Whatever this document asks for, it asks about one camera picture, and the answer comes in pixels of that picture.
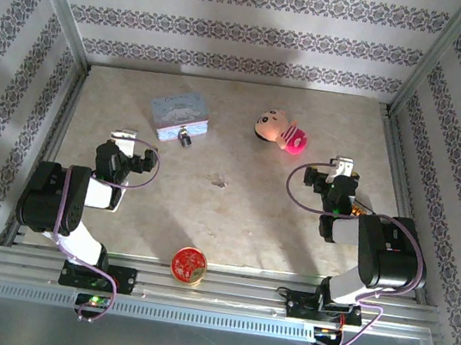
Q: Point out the small black padlock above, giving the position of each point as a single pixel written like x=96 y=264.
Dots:
x=186 y=142

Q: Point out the blue cartoon tin box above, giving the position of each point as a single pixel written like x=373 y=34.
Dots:
x=179 y=110

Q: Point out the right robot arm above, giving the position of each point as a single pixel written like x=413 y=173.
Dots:
x=391 y=257

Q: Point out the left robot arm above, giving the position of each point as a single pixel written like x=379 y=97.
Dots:
x=53 y=198

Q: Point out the black module with orange connectors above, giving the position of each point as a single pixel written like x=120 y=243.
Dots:
x=358 y=209

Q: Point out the plush doll in pink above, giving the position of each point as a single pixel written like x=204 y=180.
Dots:
x=276 y=129

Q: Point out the red round tin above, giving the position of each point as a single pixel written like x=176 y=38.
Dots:
x=188 y=265

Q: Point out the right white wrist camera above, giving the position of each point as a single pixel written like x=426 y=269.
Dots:
x=344 y=167

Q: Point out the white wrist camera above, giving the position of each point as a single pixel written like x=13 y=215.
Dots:
x=344 y=167
x=125 y=136

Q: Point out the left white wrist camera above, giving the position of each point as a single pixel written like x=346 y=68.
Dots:
x=125 y=136

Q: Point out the aluminium side rail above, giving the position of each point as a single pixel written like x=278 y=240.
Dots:
x=64 y=121
x=400 y=172

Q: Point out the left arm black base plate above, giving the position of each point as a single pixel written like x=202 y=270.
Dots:
x=125 y=280

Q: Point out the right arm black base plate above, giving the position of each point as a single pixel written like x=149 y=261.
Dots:
x=297 y=306

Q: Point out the long aluminium rail frame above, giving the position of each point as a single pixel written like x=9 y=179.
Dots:
x=238 y=297

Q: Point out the aluminium corner post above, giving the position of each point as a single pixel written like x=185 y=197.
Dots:
x=433 y=59
x=60 y=4

